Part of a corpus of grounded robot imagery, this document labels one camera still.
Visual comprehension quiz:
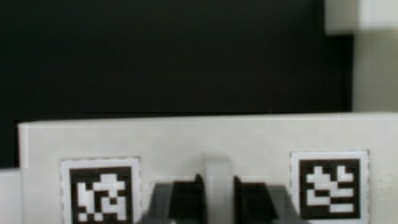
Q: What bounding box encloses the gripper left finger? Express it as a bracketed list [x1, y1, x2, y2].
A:
[140, 175, 206, 224]

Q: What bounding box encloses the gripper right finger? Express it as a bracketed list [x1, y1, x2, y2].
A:
[235, 177, 309, 224]

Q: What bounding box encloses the white cabinet panel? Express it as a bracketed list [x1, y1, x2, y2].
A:
[18, 112, 398, 224]

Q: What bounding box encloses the white cabinet block part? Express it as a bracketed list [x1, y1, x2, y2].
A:
[0, 169, 23, 224]

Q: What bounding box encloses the white cabinet box body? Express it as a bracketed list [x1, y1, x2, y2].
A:
[323, 0, 398, 112]

